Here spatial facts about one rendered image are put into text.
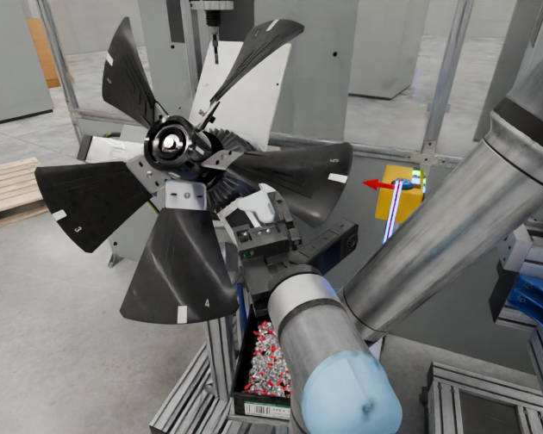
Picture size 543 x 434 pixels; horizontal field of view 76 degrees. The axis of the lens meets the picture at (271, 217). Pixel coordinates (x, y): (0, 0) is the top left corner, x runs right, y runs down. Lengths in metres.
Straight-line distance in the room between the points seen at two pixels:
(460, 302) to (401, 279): 1.37
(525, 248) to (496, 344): 0.97
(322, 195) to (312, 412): 0.40
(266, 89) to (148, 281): 0.61
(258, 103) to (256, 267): 0.67
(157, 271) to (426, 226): 0.51
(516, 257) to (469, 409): 0.75
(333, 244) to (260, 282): 0.10
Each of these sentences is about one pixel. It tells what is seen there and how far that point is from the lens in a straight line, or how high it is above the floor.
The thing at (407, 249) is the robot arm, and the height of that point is 1.25.
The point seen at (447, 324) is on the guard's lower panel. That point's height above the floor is 0.22.
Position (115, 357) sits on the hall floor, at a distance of 1.95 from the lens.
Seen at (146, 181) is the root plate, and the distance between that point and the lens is 0.83.
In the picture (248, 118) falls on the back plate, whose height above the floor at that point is 1.19.
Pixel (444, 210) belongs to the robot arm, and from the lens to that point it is 0.35.
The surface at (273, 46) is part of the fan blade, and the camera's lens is 0.76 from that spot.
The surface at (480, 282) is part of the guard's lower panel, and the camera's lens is 1.67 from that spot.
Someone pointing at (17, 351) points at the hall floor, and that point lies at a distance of 2.21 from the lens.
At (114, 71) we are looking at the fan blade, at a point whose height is 1.32.
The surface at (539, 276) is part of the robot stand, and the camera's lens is 1.05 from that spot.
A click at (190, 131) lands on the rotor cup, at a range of 0.71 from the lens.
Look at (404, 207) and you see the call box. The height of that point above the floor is 1.03.
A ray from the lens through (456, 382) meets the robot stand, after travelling 1.64.
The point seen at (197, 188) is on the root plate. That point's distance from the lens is 0.77.
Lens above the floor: 1.46
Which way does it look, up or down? 32 degrees down
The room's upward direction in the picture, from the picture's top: straight up
